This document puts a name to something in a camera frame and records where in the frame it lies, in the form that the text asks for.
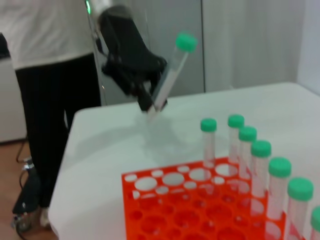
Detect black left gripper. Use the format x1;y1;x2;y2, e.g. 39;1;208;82
98;4;169;114

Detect person in white shirt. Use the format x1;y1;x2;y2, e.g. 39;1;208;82
0;0;103;228

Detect orange plastic test tube rack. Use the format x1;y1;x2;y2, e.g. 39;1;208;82
121;156;320;240

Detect green capped clear test tube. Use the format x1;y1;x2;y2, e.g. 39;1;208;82
146;31;199;121
284;177;315;240
238;126;258;181
250;139;273;202
265;156;293;221
309;205;320;240
200;117;218;170
227;114;246;176

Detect black floor equipment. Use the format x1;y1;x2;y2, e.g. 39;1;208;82
11;162;43;235

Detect black floor cable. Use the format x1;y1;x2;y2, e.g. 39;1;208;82
15;141;34;165

